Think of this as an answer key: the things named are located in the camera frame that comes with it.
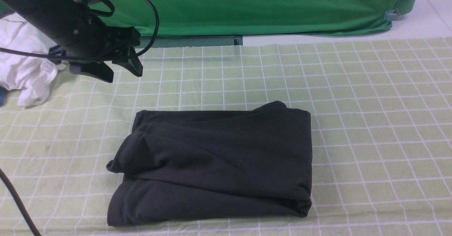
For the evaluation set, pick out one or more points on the crumpled white shirt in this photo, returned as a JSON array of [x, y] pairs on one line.
[[33, 76]]

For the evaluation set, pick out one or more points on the green backdrop cloth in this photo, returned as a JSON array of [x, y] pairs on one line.
[[179, 18]]

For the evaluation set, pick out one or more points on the light green checkered table mat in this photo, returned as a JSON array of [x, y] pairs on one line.
[[381, 132]]

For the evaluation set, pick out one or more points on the blue binder clip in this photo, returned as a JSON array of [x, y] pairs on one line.
[[391, 15]]

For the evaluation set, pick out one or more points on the dark gray long-sleeved shirt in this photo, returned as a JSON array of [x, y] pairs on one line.
[[196, 165]]

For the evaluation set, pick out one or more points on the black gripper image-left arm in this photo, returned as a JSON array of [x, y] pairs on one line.
[[80, 37]]

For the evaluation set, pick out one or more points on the small blue object left edge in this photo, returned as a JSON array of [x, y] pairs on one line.
[[2, 97]]

